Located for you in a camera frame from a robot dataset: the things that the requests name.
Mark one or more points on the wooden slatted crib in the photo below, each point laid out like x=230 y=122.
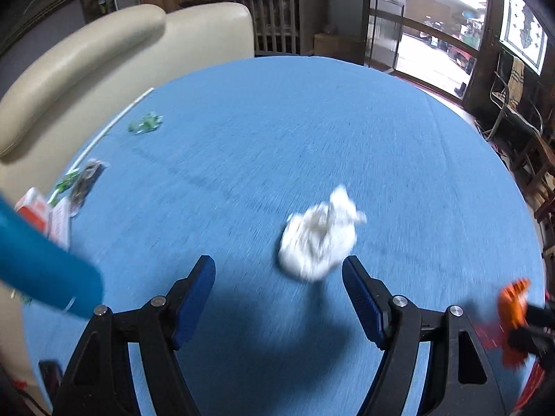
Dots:
x=277 y=21

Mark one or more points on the small cardboard box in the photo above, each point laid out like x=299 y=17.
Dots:
x=336 y=45

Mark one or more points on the brown mesh door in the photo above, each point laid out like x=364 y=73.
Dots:
x=386 y=30

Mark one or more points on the white paper card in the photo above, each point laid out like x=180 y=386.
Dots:
x=60 y=223

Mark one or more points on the orange wrapper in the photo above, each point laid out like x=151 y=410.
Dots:
x=509 y=312

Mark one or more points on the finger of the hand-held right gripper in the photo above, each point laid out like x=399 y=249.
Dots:
x=542 y=315
x=531 y=342

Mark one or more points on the white tissue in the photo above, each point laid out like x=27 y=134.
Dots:
x=316 y=242

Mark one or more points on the dark foil wrapper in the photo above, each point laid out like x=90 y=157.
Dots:
x=89 y=177

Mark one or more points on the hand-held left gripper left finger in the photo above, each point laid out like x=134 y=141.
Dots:
x=195 y=299

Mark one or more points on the white box appliance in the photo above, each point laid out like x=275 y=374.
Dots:
x=128 y=0

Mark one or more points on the green crumpled wrapper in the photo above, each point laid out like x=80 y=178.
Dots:
x=145 y=123
x=67 y=181

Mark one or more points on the black rectangular object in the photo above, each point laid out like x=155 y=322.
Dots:
x=48 y=377

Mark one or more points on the wooden chair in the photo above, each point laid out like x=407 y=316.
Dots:
x=537 y=160

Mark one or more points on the cream leather sofa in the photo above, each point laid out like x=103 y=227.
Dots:
x=86 y=60

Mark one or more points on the red plastic basket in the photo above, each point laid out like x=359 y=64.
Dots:
x=532 y=383

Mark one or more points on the teal bottle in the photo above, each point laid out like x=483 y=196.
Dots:
x=43 y=260

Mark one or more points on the white straw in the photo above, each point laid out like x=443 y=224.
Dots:
x=117 y=117

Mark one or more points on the metal frame chair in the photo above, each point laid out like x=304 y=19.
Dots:
x=498 y=112

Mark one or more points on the orange and white carton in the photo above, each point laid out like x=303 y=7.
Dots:
x=34 y=208

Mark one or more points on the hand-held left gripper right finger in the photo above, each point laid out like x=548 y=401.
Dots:
x=364 y=303

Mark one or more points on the patterned glass window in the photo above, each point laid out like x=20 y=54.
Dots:
x=520 y=26

